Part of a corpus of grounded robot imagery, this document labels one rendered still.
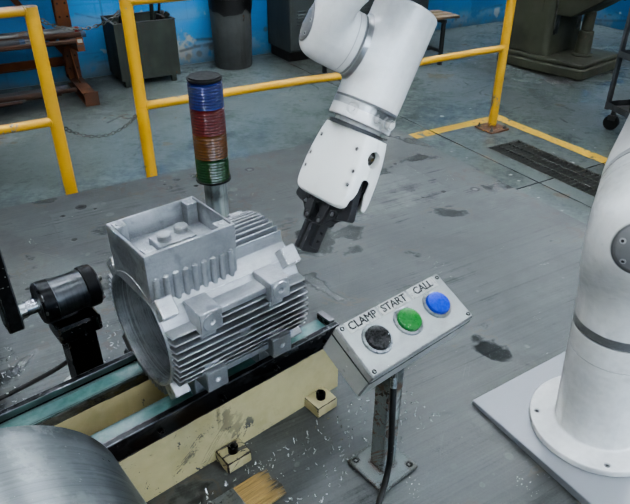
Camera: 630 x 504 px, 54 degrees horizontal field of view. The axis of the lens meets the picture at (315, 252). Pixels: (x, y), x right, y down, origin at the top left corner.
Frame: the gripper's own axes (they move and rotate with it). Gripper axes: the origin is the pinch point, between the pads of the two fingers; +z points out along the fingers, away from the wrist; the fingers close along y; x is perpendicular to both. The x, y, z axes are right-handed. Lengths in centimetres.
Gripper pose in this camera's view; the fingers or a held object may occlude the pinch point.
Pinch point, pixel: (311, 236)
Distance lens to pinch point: 82.2
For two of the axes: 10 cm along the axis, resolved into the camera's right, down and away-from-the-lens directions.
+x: -6.7, -1.4, -7.3
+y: -6.4, -4.0, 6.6
